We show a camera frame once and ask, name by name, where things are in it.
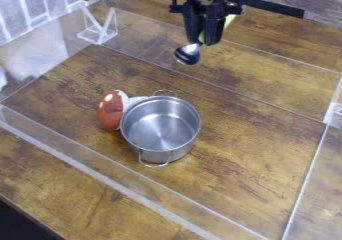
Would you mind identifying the red toy mushroom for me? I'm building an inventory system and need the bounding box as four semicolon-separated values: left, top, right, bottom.
97;90;145;130

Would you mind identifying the small steel pot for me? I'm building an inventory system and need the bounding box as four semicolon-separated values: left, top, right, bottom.
121;89;202;168

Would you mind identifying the clear acrylic right panel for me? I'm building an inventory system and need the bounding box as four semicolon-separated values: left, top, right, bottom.
283;78;342;240

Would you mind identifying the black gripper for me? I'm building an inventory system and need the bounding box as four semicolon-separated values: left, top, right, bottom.
170;0;245;46

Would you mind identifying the clear acrylic triangle bracket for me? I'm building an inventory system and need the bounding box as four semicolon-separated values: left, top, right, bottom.
77;7;118;45

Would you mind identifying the green handled metal spoon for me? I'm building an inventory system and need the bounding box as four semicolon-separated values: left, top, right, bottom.
174;14;237;65

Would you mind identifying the clear acrylic front barrier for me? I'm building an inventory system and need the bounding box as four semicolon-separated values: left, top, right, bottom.
0;104;268;240

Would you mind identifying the black wall strip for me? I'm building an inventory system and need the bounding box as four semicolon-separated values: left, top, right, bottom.
233;0;305;18

